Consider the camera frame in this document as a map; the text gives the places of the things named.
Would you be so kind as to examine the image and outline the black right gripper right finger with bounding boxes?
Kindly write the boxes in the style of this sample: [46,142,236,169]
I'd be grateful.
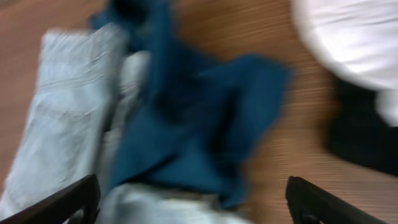
[285,176,386,224]

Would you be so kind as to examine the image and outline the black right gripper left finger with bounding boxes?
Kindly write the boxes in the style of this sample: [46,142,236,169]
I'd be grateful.
[1,174,101,224]

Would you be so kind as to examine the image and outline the light blue denim shorts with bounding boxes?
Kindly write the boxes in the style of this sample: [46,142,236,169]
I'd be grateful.
[0,23,252,224]

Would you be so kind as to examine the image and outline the dark blue t-shirt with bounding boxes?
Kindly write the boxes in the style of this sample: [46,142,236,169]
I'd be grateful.
[91,1,291,208]

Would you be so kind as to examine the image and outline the white printed t-shirt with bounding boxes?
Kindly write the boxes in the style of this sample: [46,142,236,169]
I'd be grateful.
[291,0,397,127]

